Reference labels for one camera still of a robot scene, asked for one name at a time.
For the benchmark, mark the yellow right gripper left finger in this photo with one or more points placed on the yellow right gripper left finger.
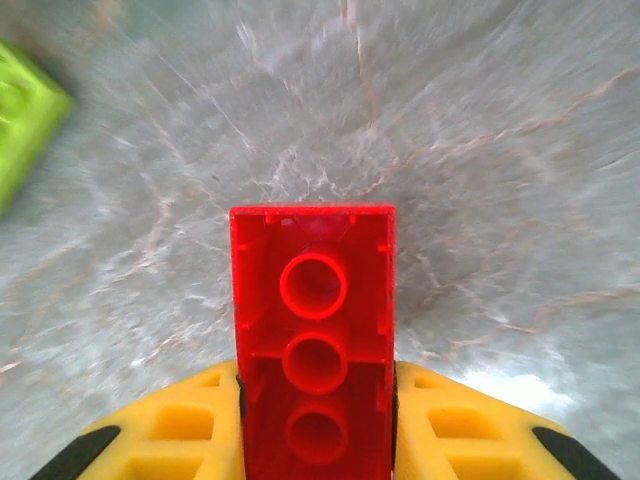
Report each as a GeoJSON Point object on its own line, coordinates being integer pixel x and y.
{"type": "Point", "coordinates": [165, 440]}

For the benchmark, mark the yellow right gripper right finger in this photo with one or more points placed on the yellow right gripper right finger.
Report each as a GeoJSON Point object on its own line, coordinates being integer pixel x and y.
{"type": "Point", "coordinates": [465, 440]}

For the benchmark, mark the red lego brick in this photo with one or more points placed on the red lego brick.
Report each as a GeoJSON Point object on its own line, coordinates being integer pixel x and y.
{"type": "Point", "coordinates": [312, 250]}

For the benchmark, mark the lime green lego brick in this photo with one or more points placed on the lime green lego brick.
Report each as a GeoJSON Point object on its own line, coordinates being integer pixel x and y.
{"type": "Point", "coordinates": [25, 130]}

